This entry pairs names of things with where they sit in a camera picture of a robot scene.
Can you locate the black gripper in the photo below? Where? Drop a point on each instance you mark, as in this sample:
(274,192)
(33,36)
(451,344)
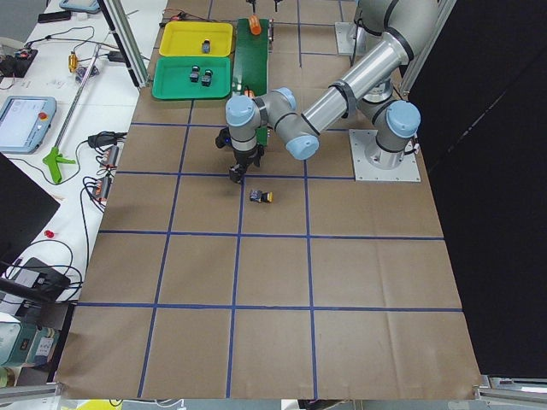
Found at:
(244,158)

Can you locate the yellow push button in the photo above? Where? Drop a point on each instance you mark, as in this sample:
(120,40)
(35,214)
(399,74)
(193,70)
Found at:
(206,46)
(260,196)

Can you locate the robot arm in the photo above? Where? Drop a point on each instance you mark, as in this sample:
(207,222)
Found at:
(400,31)

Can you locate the green conveyor belt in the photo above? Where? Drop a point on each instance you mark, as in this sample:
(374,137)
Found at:
(252,60)

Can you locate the yellow plastic tray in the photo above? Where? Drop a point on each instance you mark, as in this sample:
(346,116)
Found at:
(185,38)

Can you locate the green plastic tray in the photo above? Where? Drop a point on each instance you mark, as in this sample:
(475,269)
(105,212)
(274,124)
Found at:
(171,81)

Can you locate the black power adapter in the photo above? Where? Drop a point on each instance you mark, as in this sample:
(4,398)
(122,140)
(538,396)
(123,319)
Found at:
(115,56)

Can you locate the teach pendant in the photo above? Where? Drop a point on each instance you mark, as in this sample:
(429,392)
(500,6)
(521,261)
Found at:
(24,122)

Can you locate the aluminium frame post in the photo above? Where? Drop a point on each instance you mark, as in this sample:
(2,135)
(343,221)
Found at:
(120,28)

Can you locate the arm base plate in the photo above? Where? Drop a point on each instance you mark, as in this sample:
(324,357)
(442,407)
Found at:
(373,164)

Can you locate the green handled reach tool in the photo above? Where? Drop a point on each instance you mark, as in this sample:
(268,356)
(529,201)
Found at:
(55,157)

